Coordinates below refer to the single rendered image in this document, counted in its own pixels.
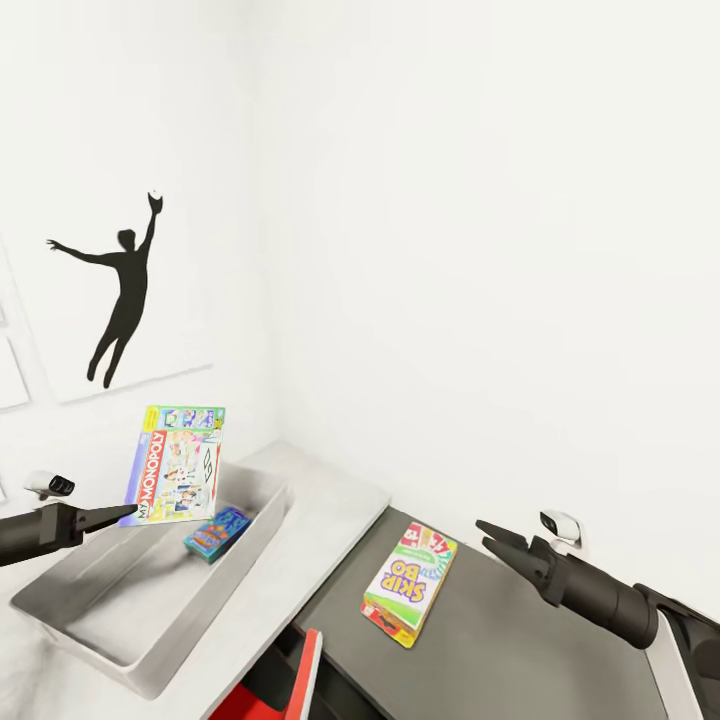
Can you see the desk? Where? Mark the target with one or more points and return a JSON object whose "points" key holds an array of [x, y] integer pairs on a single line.
{"points": [[489, 647]]}

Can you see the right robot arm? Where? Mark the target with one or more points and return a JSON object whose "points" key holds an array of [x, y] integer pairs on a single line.
{"points": [[681, 643]]}

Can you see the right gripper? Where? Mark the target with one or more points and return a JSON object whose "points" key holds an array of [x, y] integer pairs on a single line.
{"points": [[560, 579]]}

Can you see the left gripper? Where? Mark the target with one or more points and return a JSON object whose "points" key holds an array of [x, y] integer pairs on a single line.
{"points": [[56, 526]]}

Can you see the board game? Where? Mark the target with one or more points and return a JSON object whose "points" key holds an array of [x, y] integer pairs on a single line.
{"points": [[175, 471], [403, 590], [213, 538]]}

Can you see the swivel chair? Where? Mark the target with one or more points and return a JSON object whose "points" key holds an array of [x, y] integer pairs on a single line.
{"points": [[243, 705]]}

